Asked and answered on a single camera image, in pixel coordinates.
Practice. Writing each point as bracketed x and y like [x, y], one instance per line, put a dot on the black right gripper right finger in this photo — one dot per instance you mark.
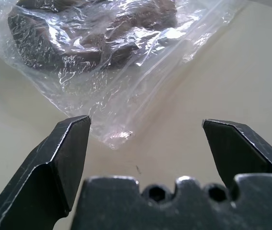
[241, 148]

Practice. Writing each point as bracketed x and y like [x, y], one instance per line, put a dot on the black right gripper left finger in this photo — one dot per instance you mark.
[42, 172]

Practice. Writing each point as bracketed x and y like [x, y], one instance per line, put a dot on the clear plastic zip bag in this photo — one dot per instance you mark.
[97, 60]

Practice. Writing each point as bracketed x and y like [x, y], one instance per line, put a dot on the dark brown cap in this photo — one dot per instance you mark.
[78, 33]

